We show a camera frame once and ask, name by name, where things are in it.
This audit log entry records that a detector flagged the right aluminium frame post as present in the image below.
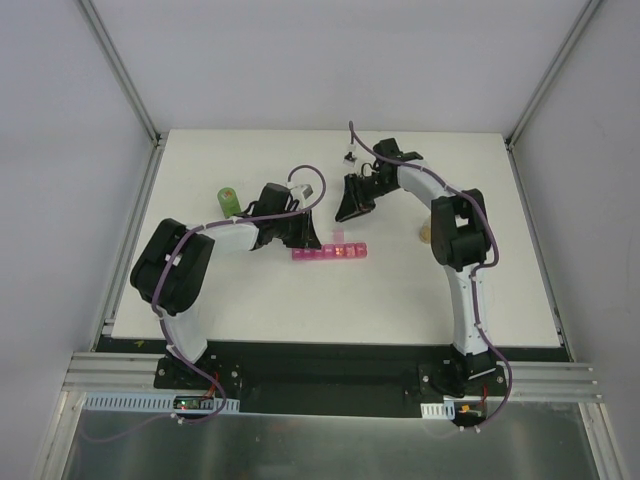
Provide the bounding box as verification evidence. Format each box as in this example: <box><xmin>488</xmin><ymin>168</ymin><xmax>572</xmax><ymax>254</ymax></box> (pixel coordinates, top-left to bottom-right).
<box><xmin>505</xmin><ymin>0</ymin><xmax>605</xmax><ymax>151</ymax></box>

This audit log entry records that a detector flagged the left aluminium frame post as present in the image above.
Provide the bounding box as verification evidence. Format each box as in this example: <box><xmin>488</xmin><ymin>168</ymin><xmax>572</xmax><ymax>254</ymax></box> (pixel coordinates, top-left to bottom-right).
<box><xmin>75</xmin><ymin>0</ymin><xmax>162</xmax><ymax>146</ymax></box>

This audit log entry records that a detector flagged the pink weekly pill organizer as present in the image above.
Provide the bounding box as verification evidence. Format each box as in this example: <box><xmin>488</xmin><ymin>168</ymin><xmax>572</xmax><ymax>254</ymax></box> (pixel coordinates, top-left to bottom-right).
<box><xmin>291</xmin><ymin>229</ymin><xmax>368</xmax><ymax>262</ymax></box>

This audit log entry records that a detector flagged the green cylindrical bottle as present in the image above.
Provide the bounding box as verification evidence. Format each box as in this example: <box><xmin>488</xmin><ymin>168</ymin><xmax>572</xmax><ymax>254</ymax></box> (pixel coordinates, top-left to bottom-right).
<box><xmin>217</xmin><ymin>187</ymin><xmax>242</xmax><ymax>218</ymax></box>

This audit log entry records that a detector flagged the left white cable duct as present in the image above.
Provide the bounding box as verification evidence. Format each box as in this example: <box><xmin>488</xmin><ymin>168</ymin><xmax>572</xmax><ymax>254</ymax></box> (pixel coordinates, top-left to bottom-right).
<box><xmin>84</xmin><ymin>393</ymin><xmax>240</xmax><ymax>415</ymax></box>

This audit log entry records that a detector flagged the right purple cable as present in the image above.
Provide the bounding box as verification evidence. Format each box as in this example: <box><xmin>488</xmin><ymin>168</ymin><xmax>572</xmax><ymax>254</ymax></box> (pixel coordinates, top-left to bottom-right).
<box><xmin>348</xmin><ymin>119</ymin><xmax>514</xmax><ymax>436</ymax></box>

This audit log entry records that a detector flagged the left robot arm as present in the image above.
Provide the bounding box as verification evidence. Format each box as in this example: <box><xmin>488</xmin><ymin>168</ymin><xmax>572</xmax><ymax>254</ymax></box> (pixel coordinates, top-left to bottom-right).
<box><xmin>130</xmin><ymin>183</ymin><xmax>322</xmax><ymax>389</ymax></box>

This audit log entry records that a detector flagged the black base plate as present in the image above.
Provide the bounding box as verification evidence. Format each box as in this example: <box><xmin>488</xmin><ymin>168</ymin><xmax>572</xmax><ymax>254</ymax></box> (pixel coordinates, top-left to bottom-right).
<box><xmin>152</xmin><ymin>341</ymin><xmax>517</xmax><ymax>417</ymax></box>

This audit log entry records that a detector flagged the right white cable duct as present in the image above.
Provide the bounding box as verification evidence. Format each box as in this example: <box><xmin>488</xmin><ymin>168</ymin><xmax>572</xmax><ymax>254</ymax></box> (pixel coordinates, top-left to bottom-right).
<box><xmin>420</xmin><ymin>401</ymin><xmax>455</xmax><ymax>421</ymax></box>

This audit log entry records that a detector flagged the clear pill bottle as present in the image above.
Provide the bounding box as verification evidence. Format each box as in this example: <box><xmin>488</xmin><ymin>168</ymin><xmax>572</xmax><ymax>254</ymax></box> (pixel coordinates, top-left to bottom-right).
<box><xmin>419</xmin><ymin>222</ymin><xmax>432</xmax><ymax>244</ymax></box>

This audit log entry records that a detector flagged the aluminium frame post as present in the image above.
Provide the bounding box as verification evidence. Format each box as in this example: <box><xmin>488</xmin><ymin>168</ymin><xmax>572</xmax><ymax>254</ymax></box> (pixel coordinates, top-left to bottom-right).
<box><xmin>75</xmin><ymin>0</ymin><xmax>162</xmax><ymax>146</ymax></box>
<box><xmin>505</xmin><ymin>0</ymin><xmax>605</xmax><ymax>151</ymax></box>

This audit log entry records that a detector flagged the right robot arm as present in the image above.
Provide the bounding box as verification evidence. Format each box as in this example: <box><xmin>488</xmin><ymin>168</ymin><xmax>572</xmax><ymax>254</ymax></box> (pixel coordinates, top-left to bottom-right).
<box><xmin>335</xmin><ymin>138</ymin><xmax>496</xmax><ymax>398</ymax></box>

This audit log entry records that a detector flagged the white cable duct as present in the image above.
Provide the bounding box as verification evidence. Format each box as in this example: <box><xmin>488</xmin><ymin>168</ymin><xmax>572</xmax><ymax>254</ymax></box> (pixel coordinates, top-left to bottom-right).
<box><xmin>84</xmin><ymin>393</ymin><xmax>240</xmax><ymax>415</ymax></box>
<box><xmin>420</xmin><ymin>401</ymin><xmax>455</xmax><ymax>421</ymax></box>

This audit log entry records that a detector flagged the left aluminium rail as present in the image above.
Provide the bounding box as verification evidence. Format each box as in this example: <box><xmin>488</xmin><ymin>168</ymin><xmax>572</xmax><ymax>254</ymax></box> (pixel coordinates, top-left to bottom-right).
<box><xmin>64</xmin><ymin>350</ymin><xmax>174</xmax><ymax>390</ymax></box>

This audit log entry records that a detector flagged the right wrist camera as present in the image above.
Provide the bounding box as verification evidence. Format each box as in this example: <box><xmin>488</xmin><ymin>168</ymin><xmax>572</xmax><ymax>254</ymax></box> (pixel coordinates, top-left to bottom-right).
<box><xmin>343</xmin><ymin>151</ymin><xmax>357</xmax><ymax>168</ymax></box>

